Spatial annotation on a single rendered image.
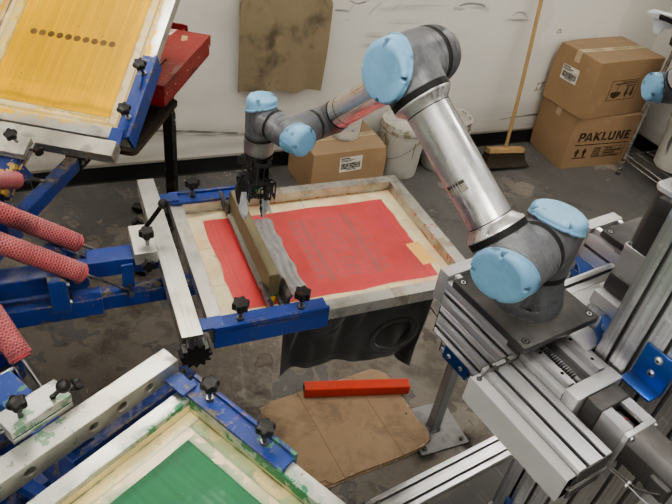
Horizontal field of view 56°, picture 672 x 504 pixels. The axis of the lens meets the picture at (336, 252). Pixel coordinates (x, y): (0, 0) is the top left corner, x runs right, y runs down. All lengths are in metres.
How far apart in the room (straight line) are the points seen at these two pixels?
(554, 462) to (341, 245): 0.96
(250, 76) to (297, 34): 0.35
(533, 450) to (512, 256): 0.37
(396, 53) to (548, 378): 0.70
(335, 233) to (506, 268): 0.92
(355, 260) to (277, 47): 2.08
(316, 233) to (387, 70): 0.89
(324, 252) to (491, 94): 2.97
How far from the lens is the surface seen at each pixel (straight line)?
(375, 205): 2.13
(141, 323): 3.01
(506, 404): 1.31
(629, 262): 1.49
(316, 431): 2.60
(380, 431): 2.64
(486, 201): 1.16
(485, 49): 4.47
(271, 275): 1.62
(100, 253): 1.74
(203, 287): 1.69
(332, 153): 3.75
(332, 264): 1.84
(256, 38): 3.66
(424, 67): 1.17
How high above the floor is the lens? 2.11
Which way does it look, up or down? 38 degrees down
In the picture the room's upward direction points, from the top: 9 degrees clockwise
